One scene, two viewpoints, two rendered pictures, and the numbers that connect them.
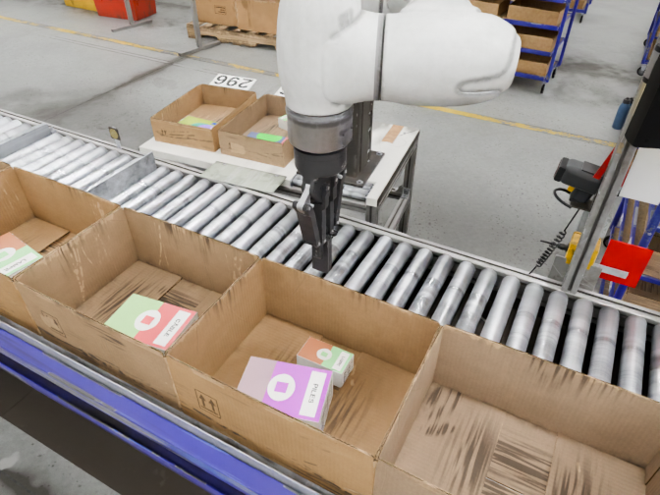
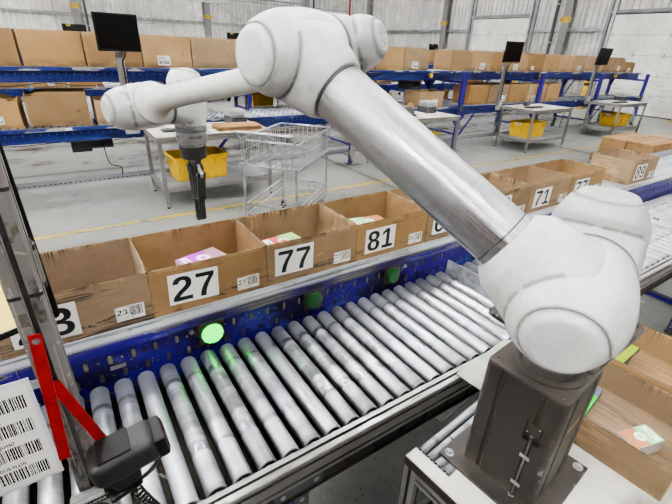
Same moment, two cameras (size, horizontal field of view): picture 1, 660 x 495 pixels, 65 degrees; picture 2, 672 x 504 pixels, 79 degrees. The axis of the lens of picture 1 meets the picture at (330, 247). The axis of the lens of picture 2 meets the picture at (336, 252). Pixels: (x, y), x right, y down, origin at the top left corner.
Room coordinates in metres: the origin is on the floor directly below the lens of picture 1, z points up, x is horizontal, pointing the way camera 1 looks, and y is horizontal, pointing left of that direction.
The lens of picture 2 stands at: (1.62, -0.88, 1.67)
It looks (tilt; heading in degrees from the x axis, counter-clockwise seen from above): 26 degrees down; 117
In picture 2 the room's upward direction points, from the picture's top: 2 degrees clockwise
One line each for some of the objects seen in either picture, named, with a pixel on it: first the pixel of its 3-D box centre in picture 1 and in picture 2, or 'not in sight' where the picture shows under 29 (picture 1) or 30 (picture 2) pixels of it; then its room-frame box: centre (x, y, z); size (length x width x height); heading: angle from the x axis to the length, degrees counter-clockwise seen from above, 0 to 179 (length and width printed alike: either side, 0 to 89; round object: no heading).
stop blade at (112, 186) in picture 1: (107, 191); (486, 290); (1.50, 0.77, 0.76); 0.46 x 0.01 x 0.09; 152
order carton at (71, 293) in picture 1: (148, 298); (296, 240); (0.78, 0.38, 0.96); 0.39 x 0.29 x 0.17; 62
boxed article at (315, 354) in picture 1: (325, 361); not in sight; (0.65, 0.01, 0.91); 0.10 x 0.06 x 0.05; 62
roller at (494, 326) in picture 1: (489, 339); (164, 432); (0.87, -0.41, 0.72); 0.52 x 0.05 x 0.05; 152
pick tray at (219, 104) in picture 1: (207, 115); (641, 361); (2.03, 0.52, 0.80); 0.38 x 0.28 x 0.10; 159
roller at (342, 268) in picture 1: (332, 281); (309, 371); (1.08, -0.01, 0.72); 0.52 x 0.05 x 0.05; 152
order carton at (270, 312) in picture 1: (308, 368); (200, 262); (0.59, 0.04, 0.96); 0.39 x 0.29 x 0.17; 62
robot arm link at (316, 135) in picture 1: (319, 123); (191, 135); (0.65, 0.01, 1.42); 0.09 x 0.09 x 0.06
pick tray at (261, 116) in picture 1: (274, 128); (604, 407); (1.91, 0.22, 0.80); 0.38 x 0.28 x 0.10; 157
